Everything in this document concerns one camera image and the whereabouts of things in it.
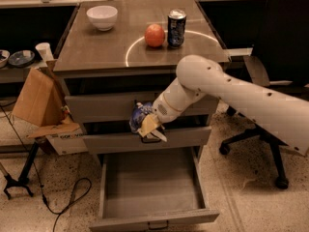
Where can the red apple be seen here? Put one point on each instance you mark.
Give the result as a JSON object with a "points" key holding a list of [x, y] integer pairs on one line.
{"points": [[154, 35]]}

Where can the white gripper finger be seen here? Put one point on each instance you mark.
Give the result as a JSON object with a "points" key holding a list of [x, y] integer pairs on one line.
{"points": [[159, 135]]}

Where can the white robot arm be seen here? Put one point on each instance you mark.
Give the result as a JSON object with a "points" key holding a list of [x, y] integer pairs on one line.
{"points": [[283, 116]]}

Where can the white cardboard box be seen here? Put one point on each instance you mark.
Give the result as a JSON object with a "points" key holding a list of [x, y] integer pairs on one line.
{"points": [[65, 138]]}

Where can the grey drawer cabinet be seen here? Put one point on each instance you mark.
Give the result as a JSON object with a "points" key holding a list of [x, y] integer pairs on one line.
{"points": [[119, 60]]}

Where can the small bowl at left edge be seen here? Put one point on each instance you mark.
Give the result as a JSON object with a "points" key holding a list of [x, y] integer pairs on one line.
{"points": [[4, 56]]}

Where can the dark blue plate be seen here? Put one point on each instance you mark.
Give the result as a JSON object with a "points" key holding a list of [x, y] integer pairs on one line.
{"points": [[22, 58]]}

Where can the black tripod stand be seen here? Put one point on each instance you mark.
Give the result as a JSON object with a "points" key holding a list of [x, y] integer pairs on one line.
{"points": [[23, 180]]}

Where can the grey drawer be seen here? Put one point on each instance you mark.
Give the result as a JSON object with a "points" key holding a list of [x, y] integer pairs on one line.
{"points": [[128, 142], [151, 191], [106, 107]]}

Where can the grey middle drawer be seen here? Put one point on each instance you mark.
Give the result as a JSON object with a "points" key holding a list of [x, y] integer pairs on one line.
{"points": [[128, 142]]}

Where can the brown paper bag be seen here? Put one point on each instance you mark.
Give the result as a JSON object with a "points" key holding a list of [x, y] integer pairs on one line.
{"points": [[40, 101]]}

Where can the white bowl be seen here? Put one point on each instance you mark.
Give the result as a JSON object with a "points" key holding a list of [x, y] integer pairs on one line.
{"points": [[103, 17]]}

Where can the grey bottom drawer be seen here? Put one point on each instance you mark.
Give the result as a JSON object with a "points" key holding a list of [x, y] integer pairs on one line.
{"points": [[151, 191]]}

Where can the blue soda can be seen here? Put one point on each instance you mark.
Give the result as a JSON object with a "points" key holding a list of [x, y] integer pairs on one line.
{"points": [[176, 27]]}

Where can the blue chip bag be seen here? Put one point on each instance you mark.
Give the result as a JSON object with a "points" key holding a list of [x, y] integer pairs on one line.
{"points": [[140, 111]]}

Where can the black office chair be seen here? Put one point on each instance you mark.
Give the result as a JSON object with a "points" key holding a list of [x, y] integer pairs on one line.
{"points": [[280, 54]]}

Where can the grey top drawer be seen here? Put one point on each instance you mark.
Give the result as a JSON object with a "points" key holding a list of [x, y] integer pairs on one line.
{"points": [[106, 107]]}

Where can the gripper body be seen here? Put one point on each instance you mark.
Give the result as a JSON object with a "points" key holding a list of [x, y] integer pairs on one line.
{"points": [[160, 107]]}

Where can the white paper cup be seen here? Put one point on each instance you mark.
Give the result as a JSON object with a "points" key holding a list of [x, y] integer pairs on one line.
{"points": [[45, 51]]}

